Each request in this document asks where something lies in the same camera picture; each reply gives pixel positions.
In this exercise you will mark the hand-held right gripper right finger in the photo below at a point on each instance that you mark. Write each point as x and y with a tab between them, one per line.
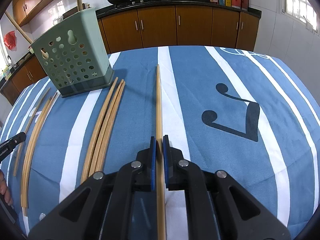
165	166

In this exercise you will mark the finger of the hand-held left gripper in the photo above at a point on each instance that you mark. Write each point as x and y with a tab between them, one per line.
15	140

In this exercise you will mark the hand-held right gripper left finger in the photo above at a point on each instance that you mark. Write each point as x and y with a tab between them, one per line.
152	167

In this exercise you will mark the green perforated utensil holder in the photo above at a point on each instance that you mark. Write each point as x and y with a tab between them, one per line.
100	45

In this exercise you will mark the person's left hand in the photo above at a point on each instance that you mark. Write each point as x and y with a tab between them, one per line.
4	185

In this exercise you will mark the yellow bottle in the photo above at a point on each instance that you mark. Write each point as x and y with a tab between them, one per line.
6	72

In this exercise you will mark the sink faucet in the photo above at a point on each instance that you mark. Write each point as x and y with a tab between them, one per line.
10	60

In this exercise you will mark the blue white striped tablecloth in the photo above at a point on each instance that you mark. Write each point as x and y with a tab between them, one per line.
200	67

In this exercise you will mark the glass jars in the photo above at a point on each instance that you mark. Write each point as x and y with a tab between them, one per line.
57	19

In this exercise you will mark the wooden base cabinets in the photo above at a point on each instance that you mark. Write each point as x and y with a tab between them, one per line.
155	27

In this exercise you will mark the dark cutting board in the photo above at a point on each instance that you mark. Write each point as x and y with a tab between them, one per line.
71	12

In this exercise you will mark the window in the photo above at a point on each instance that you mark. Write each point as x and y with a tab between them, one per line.
297	0

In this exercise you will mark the red plastic bag on wall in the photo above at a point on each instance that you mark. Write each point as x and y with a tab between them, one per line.
10	41

